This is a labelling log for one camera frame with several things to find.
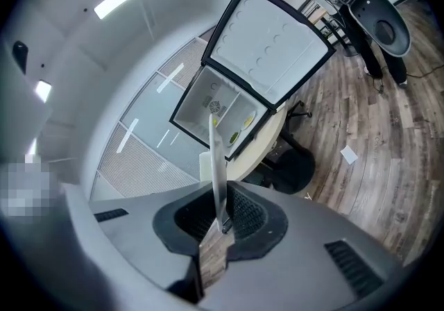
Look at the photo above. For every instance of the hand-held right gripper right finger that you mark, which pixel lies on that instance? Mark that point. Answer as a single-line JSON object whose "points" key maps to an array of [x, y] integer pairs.
{"points": [[312, 254]]}

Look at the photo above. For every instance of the round cream table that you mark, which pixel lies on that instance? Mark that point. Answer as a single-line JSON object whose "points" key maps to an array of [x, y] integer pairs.
{"points": [[265, 143]]}

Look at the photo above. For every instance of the white box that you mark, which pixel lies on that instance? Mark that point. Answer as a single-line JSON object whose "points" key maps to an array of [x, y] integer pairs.
{"points": [[204, 165]]}

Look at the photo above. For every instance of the white paper sheet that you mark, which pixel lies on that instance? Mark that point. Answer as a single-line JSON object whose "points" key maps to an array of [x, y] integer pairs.
{"points": [[349, 155]]}

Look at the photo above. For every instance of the small square ceiling light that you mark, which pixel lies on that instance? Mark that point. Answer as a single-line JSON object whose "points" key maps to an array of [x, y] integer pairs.
{"points": [[42, 91]]}

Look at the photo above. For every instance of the black chair base with casters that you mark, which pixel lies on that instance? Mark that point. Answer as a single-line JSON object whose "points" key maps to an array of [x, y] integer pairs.
{"points": [[299, 109]]}

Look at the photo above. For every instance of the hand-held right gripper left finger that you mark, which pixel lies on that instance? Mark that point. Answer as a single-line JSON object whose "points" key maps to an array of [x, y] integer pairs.
{"points": [[138, 233]]}

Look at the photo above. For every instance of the black mini fridge white inside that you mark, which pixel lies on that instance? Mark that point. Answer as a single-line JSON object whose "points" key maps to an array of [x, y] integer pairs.
{"points": [[270, 42]]}

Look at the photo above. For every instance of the small yellow-green food item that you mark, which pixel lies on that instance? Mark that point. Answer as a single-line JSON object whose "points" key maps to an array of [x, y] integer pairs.
{"points": [[215, 122]]}

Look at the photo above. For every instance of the dark grey shell with hole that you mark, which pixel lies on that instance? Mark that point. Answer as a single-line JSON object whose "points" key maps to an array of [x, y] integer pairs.
{"points": [[371, 14]]}

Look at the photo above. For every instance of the black dome camera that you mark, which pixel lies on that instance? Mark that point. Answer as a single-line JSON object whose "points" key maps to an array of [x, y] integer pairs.
{"points": [[20, 54]]}

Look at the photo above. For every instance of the white plate with yellow food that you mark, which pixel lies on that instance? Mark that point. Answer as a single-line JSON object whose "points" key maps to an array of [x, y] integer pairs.
{"points": [[248, 120]]}

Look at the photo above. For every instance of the white plate with green food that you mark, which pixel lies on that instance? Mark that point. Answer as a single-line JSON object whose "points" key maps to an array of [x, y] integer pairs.
{"points": [[234, 138]]}

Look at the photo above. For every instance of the person's head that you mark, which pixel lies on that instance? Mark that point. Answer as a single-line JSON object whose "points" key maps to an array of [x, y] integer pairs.
{"points": [[27, 191]]}

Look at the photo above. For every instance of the glass partition with blinds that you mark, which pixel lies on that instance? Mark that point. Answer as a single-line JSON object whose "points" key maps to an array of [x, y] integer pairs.
{"points": [[145, 150]]}

